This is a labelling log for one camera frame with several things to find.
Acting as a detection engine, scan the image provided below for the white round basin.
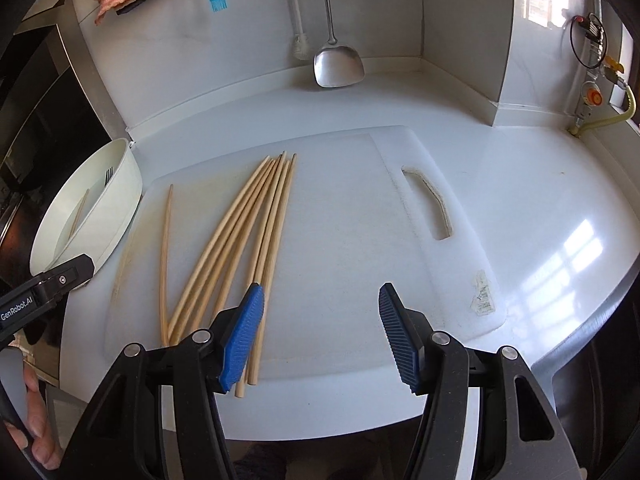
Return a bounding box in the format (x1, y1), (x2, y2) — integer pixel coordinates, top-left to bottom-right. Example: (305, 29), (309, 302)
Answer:
(29, 138), (142, 274)

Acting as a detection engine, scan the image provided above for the person's left hand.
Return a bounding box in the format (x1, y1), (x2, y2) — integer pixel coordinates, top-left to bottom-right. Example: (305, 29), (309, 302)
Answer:
(4, 364), (62, 470)

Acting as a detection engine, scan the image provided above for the metal fork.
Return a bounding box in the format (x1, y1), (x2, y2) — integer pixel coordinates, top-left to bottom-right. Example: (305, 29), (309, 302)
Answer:
(104, 166), (114, 186)

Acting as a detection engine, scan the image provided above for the wooden chopstick in basin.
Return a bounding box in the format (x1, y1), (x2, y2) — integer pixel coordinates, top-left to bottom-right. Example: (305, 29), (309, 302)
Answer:
(67, 188), (90, 240)

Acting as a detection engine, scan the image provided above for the steel spatula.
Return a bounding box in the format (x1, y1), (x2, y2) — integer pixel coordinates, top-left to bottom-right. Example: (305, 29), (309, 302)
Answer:
(314, 0), (364, 89)

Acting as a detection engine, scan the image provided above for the black cable loop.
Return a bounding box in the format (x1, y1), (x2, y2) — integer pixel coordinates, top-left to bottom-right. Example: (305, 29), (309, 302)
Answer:
(569, 12), (610, 70)

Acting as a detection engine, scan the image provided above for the yellow gas hose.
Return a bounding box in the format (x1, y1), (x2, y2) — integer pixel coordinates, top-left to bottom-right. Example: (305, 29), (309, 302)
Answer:
(569, 77), (639, 137)

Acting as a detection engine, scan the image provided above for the white bottle brush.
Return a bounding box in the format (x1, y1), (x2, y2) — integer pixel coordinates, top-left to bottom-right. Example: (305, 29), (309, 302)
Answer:
(291, 0), (311, 61)

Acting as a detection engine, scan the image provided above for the white plastic cutting board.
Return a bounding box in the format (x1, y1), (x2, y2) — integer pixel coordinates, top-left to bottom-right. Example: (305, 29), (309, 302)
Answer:
(104, 126), (506, 380)

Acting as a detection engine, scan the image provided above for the gas valve with red knob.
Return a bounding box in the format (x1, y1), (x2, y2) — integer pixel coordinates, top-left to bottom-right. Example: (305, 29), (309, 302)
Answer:
(575, 79), (603, 128)

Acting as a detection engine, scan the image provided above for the wooden chopstick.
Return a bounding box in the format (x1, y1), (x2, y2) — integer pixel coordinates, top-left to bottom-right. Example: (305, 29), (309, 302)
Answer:
(67, 188), (90, 240)
(168, 156), (282, 344)
(246, 154), (297, 386)
(209, 150), (288, 321)
(158, 184), (174, 347)
(165, 155), (272, 344)
(175, 155), (282, 338)
(234, 153), (296, 398)

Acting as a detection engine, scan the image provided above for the black induction cooktop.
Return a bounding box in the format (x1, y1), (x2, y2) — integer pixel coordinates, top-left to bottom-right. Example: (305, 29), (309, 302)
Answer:
(0, 26), (110, 288)

